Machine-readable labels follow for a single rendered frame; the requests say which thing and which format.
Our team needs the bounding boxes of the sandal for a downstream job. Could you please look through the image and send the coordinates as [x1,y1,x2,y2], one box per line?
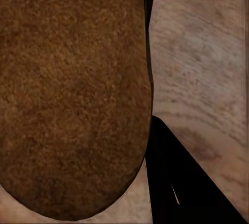
[0,0,154,221]

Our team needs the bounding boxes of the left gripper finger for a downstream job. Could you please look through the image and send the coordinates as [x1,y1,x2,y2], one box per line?
[145,115,248,224]

